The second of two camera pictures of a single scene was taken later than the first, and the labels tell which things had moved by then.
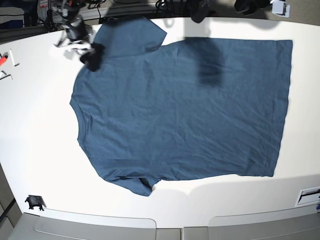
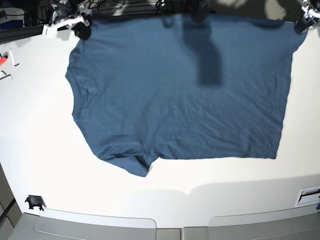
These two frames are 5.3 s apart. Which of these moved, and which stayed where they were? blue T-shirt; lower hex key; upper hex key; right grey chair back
Moved: blue T-shirt
Stayed: right grey chair back; upper hex key; lower hex key
